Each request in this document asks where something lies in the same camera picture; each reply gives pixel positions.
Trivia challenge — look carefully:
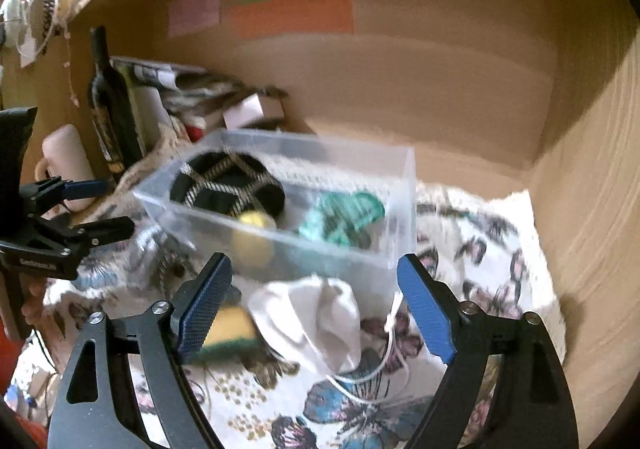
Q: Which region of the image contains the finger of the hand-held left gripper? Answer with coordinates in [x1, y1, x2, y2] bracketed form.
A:
[21, 177, 109, 218]
[36, 216, 136, 256]

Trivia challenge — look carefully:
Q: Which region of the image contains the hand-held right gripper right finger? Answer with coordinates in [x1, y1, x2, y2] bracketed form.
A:
[397, 253, 579, 449]

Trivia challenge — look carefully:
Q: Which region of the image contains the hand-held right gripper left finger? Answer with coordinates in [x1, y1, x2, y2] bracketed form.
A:
[47, 252, 234, 449]

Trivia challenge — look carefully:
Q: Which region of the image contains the clear plastic box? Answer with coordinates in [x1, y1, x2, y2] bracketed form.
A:
[132, 129, 419, 311]

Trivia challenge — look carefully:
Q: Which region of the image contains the white drawstring bag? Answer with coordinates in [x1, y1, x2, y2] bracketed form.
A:
[247, 275, 412, 403]

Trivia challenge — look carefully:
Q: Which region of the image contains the yellow soft ball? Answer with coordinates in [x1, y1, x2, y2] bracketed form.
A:
[232, 211, 277, 276]

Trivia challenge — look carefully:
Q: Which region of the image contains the yellow green sponge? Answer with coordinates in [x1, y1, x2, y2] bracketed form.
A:
[192, 301, 262, 365]

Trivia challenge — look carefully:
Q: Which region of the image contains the beige mug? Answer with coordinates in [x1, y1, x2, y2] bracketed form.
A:
[34, 124, 99, 213]

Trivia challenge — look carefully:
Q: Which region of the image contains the butterfly printed cloth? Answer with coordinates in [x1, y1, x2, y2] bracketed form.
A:
[44, 129, 567, 449]

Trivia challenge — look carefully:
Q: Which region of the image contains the dark wine bottle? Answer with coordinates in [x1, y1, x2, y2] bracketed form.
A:
[87, 26, 146, 185]

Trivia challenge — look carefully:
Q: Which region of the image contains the green knitted item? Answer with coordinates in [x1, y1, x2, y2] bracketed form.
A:
[299, 191, 387, 248]

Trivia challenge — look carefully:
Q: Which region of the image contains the black patterned pouch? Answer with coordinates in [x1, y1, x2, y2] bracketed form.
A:
[169, 152, 287, 220]

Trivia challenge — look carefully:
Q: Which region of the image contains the stack of magazines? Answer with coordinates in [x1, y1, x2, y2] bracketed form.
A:
[110, 56, 289, 131]

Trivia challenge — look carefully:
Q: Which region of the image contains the small white box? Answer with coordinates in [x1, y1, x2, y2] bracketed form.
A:
[222, 93, 286, 132]

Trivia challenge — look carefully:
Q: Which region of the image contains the pink paper sheet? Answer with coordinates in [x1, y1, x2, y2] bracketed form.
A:
[167, 0, 222, 39]

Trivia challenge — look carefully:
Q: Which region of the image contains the wooden cabinet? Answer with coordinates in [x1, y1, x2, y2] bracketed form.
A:
[64, 0, 640, 411]

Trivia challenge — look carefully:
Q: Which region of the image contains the orange paper sheet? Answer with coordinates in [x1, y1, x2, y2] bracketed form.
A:
[225, 0, 355, 41]

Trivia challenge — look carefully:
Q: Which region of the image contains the striped cord bundle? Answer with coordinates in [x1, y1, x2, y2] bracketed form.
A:
[127, 224, 202, 291]

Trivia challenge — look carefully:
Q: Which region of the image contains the string of hanging ornaments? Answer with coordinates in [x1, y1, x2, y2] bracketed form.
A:
[0, 0, 84, 71]

